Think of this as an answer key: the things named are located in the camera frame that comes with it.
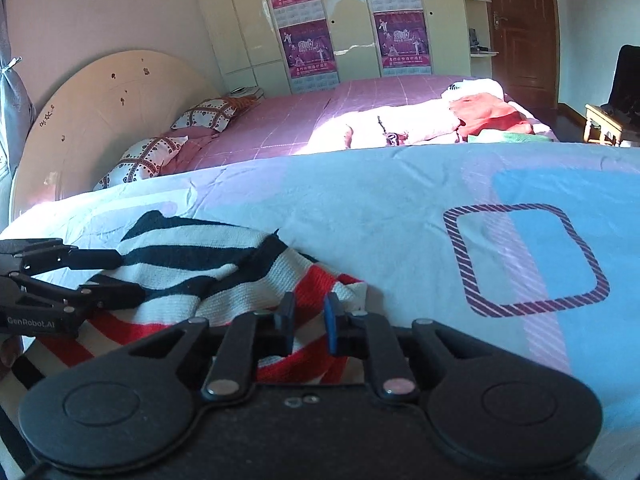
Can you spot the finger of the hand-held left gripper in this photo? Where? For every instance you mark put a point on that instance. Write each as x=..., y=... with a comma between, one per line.
x=100, y=296
x=75, y=259

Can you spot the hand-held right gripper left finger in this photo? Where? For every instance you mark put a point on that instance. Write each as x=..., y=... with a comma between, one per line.
x=286, y=322

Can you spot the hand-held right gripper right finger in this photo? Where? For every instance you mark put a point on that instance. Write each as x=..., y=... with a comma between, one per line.
x=334, y=325

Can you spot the striped white red black sweater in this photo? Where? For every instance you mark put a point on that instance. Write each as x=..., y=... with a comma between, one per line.
x=200, y=280

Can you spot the white patterned pillow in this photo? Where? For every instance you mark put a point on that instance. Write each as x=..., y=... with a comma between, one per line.
x=207, y=112
x=142, y=160

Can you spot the light blue printed blanket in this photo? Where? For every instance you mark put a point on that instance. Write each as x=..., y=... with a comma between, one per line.
x=380, y=200

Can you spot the cream rounded headboard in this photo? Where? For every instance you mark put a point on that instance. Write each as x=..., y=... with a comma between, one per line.
x=115, y=120

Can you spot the grey window curtain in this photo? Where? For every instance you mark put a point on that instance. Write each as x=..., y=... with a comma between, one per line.
x=12, y=85

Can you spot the pink checked bedsheet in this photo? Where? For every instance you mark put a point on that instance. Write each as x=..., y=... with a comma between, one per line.
x=300, y=115

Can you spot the white crumpled cloth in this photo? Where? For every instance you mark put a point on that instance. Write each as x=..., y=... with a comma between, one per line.
x=400, y=120

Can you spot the green garment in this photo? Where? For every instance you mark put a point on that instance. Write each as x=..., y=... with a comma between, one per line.
x=512, y=137

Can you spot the red garment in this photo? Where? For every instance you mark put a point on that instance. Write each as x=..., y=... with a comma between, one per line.
x=490, y=112

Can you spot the cream glossy wardrobe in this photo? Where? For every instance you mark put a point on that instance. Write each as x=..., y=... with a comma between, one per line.
x=240, y=20

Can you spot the cream open corner shelf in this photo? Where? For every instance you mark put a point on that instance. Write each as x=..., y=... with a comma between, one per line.
x=477, y=25

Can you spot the wooden stool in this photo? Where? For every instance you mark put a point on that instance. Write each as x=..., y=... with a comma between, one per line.
x=602, y=122

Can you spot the brown wooden door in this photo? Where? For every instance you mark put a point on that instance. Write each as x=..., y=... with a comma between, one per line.
x=525, y=35

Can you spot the black chair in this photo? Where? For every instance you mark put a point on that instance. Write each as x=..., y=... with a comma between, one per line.
x=625, y=85

